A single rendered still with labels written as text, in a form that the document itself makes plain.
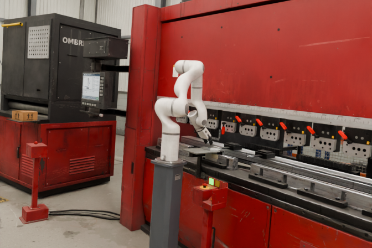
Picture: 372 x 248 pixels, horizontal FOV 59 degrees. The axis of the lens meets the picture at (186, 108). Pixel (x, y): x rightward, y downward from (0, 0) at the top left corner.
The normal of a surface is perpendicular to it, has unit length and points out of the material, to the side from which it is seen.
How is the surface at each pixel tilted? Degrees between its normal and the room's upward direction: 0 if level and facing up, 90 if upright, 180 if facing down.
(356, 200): 90
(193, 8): 90
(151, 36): 90
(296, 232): 90
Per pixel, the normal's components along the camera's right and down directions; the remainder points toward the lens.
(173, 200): 0.81, 0.09
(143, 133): 0.63, 0.09
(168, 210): 0.15, 0.07
